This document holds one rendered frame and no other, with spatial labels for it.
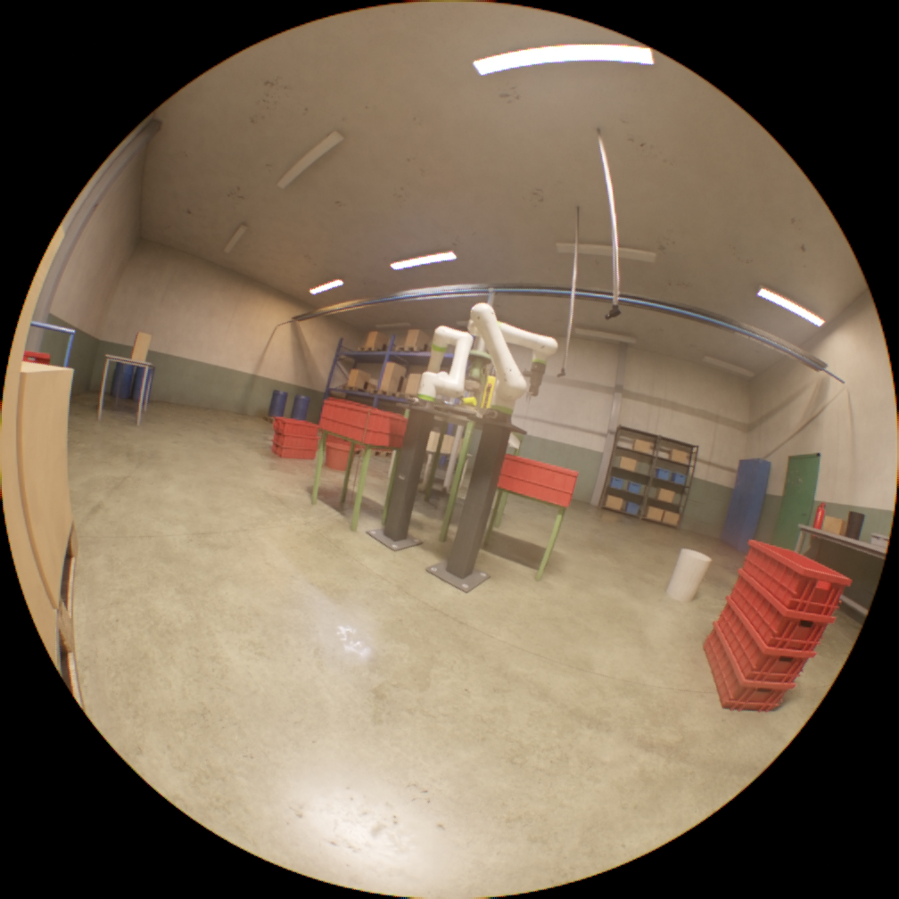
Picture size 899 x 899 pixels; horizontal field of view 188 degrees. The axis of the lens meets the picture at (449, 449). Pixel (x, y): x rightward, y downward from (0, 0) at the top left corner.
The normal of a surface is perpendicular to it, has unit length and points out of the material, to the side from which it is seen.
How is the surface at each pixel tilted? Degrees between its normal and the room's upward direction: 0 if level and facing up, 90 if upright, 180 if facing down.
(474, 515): 90
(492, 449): 90
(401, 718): 0
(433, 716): 0
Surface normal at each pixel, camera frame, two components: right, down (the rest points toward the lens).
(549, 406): -0.48, -0.07
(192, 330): 0.84, 0.23
